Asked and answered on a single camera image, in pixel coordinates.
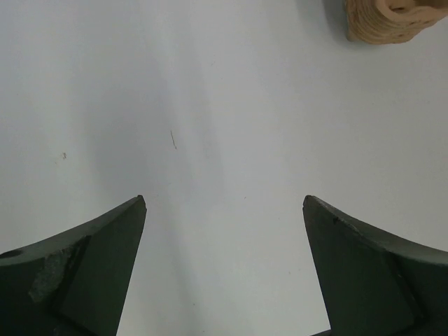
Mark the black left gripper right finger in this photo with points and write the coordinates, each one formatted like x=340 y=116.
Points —
x=374 y=282

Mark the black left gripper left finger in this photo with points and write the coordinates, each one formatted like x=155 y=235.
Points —
x=75 y=282

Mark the brown pulp cup carrier stack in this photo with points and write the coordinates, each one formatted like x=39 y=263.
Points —
x=384 y=22

